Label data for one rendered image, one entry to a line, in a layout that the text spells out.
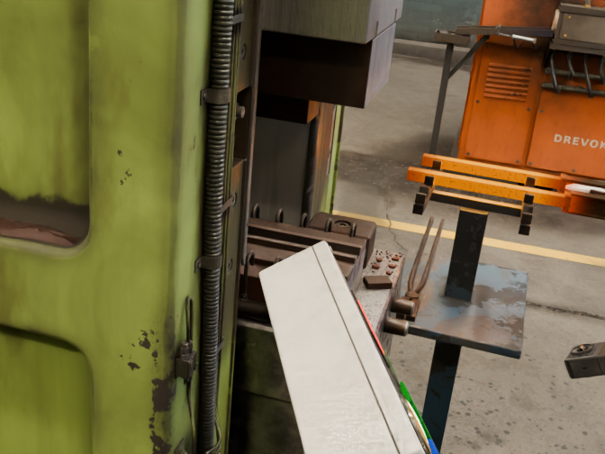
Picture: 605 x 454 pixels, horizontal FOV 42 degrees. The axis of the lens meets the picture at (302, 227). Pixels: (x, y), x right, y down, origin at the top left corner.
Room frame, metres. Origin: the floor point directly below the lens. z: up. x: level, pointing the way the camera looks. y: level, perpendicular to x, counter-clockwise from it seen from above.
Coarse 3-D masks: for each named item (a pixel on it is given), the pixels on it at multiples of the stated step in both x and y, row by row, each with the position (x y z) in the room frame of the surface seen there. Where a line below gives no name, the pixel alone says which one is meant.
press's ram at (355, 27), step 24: (264, 0) 1.04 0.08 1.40; (288, 0) 1.03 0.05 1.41; (312, 0) 1.03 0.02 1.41; (336, 0) 1.02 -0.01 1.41; (360, 0) 1.01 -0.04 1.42; (384, 0) 1.11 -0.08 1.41; (264, 24) 1.04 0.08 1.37; (288, 24) 1.03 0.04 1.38; (312, 24) 1.03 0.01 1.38; (336, 24) 1.02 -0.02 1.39; (360, 24) 1.01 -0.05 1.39; (384, 24) 1.14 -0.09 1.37
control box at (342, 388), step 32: (320, 256) 0.73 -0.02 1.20; (288, 288) 0.69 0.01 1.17; (320, 288) 0.67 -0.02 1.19; (288, 320) 0.63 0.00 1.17; (320, 320) 0.62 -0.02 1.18; (352, 320) 0.60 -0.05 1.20; (288, 352) 0.58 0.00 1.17; (320, 352) 0.57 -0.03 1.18; (352, 352) 0.55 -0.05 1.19; (288, 384) 0.54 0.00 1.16; (320, 384) 0.53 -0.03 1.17; (352, 384) 0.51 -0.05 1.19; (384, 384) 0.50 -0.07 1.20; (320, 416) 0.49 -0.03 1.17; (352, 416) 0.48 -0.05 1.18; (384, 416) 0.47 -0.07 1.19; (320, 448) 0.46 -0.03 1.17; (352, 448) 0.45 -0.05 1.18; (384, 448) 0.44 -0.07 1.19; (416, 448) 0.43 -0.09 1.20
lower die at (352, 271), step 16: (256, 224) 1.27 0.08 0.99; (272, 224) 1.28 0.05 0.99; (288, 224) 1.28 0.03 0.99; (256, 240) 1.19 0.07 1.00; (272, 240) 1.19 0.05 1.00; (336, 240) 1.24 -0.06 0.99; (352, 240) 1.24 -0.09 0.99; (256, 256) 1.14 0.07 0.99; (272, 256) 1.15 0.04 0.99; (288, 256) 1.16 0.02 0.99; (336, 256) 1.16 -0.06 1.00; (352, 256) 1.16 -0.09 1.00; (240, 272) 1.10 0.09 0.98; (256, 272) 1.10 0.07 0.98; (352, 272) 1.14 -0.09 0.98; (240, 288) 1.09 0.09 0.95; (256, 288) 1.09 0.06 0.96; (352, 288) 1.16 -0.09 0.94
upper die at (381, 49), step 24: (264, 48) 1.09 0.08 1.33; (288, 48) 1.08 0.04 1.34; (312, 48) 1.08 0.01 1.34; (336, 48) 1.07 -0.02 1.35; (360, 48) 1.06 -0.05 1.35; (384, 48) 1.17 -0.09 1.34; (264, 72) 1.09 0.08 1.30; (288, 72) 1.08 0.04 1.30; (312, 72) 1.08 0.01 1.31; (336, 72) 1.07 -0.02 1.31; (360, 72) 1.06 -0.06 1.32; (384, 72) 1.20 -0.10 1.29; (288, 96) 1.08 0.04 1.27; (312, 96) 1.07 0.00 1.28; (336, 96) 1.07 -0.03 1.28; (360, 96) 1.06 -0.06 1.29
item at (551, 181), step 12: (432, 156) 1.74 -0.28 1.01; (444, 168) 1.72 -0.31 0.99; (456, 168) 1.71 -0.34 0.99; (468, 168) 1.70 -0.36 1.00; (480, 168) 1.70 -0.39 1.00; (492, 168) 1.69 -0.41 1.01; (504, 168) 1.70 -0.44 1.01; (516, 168) 1.70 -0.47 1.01; (516, 180) 1.68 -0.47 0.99; (540, 180) 1.66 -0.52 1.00; (552, 180) 1.66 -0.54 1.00; (564, 180) 1.64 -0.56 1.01; (576, 180) 1.65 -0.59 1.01; (588, 180) 1.66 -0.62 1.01
